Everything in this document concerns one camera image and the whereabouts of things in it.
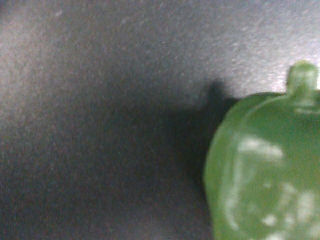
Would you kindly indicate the green toy capsicum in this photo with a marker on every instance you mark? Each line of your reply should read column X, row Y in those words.
column 262, row 171

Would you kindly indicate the black frying pan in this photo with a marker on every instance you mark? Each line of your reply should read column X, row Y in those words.
column 107, row 107

